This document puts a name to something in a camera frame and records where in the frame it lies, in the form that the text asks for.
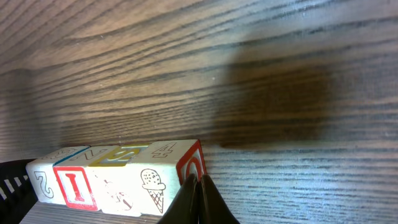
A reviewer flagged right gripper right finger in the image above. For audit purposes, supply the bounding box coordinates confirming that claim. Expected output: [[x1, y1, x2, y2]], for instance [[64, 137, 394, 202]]
[[198, 175, 239, 224]]

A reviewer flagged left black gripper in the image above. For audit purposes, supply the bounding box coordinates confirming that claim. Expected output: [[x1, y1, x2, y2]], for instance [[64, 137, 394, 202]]
[[1, 159, 38, 224]]

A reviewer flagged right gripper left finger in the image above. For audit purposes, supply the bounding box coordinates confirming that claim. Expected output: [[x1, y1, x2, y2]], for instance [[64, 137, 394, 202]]
[[158, 174, 198, 224]]

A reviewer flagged plain deer wooden block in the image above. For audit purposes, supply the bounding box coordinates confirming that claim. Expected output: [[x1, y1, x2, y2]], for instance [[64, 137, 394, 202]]
[[127, 139, 207, 215]]

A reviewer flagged red I wooden block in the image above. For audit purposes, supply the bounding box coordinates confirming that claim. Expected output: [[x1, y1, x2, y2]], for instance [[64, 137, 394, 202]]
[[53, 145, 118, 211]]

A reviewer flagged green sided wooden block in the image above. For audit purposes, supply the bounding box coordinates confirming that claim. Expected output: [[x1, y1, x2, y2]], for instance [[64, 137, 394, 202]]
[[88, 144, 148, 217]]

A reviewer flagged blue T wooden block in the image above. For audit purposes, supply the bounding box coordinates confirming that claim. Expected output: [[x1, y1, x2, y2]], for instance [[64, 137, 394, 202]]
[[26, 146, 89, 205]]

